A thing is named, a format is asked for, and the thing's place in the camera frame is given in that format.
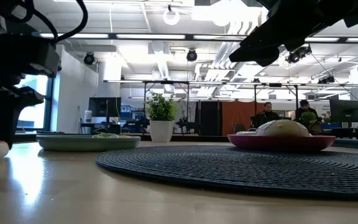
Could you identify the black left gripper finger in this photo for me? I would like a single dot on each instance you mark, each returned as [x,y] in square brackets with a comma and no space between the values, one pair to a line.
[8,109]
[2,82]

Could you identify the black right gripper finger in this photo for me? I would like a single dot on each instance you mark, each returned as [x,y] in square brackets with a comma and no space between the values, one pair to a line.
[300,40]
[259,49]

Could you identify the small green donut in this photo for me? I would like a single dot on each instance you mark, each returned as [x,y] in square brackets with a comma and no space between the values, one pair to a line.
[107,135]

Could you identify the black ceiling spotlight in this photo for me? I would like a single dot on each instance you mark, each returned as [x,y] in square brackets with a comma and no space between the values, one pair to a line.
[297,54]
[89,58]
[191,55]

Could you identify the person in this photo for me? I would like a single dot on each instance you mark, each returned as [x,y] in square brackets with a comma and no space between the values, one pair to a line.
[304,110]
[266,115]

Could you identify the small green background plant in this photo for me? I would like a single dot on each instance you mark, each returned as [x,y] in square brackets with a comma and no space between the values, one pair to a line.
[308,118]

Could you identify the white plastic container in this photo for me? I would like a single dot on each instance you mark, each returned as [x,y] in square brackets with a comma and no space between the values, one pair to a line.
[88,116]

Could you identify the large white green-striped donut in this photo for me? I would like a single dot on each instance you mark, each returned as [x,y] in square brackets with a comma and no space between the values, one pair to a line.
[283,128]

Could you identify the black computer monitor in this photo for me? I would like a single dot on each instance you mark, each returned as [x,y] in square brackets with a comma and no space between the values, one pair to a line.
[345,110]
[105,106]

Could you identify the sage green round plate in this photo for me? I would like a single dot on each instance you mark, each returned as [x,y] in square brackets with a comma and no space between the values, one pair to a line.
[87,143]

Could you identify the round white ceiling lamp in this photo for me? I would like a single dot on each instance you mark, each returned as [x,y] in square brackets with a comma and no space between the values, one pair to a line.
[171,16]

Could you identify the dark red round plate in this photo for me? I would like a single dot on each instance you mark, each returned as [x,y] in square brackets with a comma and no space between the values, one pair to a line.
[281,143]

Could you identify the green plant in white pot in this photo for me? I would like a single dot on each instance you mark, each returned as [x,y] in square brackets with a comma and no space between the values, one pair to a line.
[161,116]

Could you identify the black round woven placemat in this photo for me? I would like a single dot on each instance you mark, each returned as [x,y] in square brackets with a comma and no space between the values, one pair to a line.
[244,171]

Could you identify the black metal rack frame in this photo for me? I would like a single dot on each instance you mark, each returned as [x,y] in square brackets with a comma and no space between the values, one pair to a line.
[219,84]

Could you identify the orange partition wall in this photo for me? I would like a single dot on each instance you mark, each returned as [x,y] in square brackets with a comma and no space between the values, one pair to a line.
[238,116]

